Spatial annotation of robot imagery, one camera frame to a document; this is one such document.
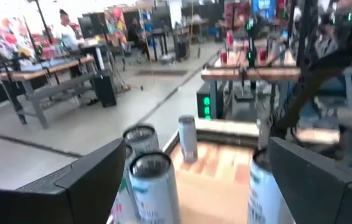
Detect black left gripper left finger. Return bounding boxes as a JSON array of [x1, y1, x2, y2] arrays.
[[0, 138, 126, 224]]

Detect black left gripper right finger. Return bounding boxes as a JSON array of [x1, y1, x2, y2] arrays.
[[269, 136, 352, 224]]

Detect white beverage can black lid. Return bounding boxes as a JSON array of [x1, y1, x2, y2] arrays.
[[128, 151, 183, 224], [178, 114, 199, 163], [247, 148, 295, 224], [122, 123, 161, 156], [107, 143, 141, 224]]

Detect black speaker box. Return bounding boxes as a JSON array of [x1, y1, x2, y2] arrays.
[[93, 74, 118, 109]]

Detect black computer green lights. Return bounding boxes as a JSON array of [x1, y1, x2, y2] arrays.
[[196, 82, 226, 121]]

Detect standing person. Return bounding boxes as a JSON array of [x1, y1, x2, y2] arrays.
[[50, 8, 85, 50]]

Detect colourful hanging banner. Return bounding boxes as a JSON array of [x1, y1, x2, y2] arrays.
[[103, 7, 130, 46]]

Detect black table frame side rail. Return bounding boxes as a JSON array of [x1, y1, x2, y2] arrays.
[[196, 130, 260, 149]]

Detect wooden workbench grey frame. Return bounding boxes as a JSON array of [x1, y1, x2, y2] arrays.
[[0, 54, 102, 130], [200, 46, 303, 122]]

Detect colourful wall poster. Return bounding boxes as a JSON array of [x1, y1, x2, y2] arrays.
[[0, 17, 39, 60]]

